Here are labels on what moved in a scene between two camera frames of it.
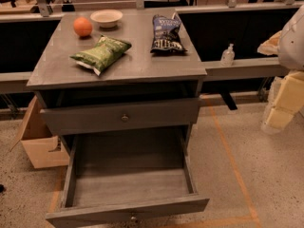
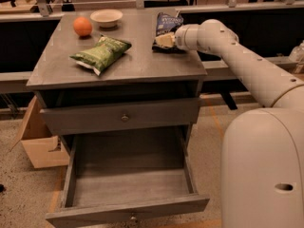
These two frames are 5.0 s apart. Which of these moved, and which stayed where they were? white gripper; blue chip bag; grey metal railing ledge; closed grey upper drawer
Moved: white gripper
Stayed: closed grey upper drawer; grey metal railing ledge; blue chip bag
